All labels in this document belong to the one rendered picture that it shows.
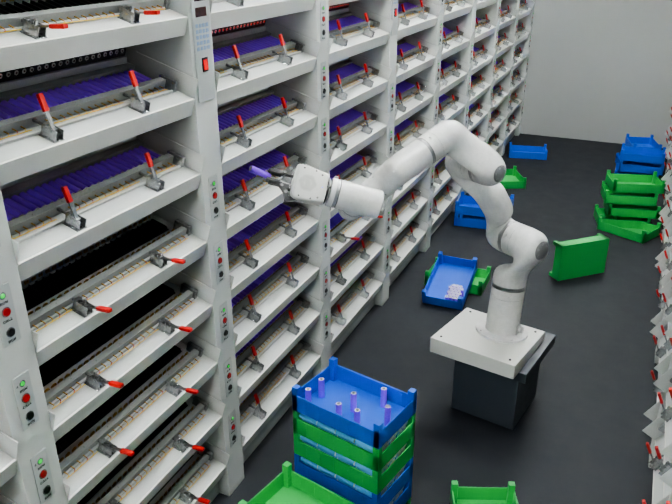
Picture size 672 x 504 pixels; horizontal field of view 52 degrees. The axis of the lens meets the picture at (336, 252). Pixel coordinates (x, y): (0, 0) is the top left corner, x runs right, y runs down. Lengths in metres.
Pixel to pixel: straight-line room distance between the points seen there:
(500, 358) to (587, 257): 1.53
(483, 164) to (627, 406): 1.25
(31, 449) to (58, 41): 0.81
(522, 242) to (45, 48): 1.62
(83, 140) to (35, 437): 0.61
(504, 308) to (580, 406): 0.56
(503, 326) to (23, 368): 1.67
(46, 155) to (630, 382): 2.42
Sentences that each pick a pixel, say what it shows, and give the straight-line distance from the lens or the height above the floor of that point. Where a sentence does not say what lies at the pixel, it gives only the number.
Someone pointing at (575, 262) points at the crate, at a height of 0.09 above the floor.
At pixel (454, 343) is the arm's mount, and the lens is 2.53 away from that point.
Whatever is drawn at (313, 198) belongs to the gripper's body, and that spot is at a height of 0.99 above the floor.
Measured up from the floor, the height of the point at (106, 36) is 1.47.
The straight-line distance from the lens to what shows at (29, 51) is 1.41.
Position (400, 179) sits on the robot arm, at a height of 1.02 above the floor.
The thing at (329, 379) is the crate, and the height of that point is 0.41.
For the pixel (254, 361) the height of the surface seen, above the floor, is 0.36.
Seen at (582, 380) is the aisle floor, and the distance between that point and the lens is 3.06.
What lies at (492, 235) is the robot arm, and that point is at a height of 0.70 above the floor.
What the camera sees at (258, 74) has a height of 1.30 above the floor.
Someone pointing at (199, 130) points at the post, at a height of 1.21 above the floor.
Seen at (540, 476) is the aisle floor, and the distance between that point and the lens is 2.55.
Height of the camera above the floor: 1.66
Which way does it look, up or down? 24 degrees down
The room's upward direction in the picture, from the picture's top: straight up
